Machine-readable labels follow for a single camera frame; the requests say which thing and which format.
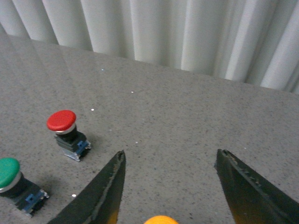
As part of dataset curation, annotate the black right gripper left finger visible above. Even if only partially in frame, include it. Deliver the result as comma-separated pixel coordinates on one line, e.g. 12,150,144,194
49,151,126,224

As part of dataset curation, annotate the green mushroom push button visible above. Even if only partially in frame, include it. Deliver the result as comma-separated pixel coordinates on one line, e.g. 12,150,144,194
0,157,50,217

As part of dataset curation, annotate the red mushroom push button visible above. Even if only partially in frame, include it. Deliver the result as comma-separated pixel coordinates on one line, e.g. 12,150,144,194
46,110,91,162

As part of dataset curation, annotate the white pleated curtain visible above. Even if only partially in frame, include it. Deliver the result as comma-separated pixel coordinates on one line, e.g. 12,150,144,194
0,0,299,93

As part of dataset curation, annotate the yellow mushroom push button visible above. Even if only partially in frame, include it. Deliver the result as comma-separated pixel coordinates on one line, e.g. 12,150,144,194
144,215,178,224

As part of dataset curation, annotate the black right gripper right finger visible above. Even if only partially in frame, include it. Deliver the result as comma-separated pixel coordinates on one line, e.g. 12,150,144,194
215,149,299,224

